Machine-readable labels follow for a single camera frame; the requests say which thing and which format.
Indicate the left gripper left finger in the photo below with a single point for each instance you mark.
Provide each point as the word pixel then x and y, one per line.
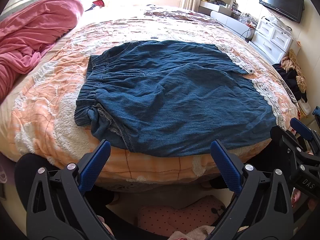
pixel 57 208

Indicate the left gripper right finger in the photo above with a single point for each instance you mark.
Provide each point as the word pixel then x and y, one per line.
pixel 261 207

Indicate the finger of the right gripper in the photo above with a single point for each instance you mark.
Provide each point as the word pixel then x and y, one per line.
pixel 301 129

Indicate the blue denim lace-trimmed pants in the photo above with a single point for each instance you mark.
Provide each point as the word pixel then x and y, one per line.
pixel 172 99

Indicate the tan and black clothes heap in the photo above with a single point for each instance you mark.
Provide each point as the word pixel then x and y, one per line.
pixel 289 69

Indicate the orange white bunny bedspread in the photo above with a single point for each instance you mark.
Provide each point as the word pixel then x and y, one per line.
pixel 37 116

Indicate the white drawer cabinet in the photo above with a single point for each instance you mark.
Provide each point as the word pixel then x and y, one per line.
pixel 271 41

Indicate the white low desk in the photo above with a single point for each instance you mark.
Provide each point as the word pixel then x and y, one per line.
pixel 224 17

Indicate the pink crumpled blanket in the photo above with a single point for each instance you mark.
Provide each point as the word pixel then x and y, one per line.
pixel 29 33

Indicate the black wall-mounted television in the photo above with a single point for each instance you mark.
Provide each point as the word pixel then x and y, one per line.
pixel 291 9

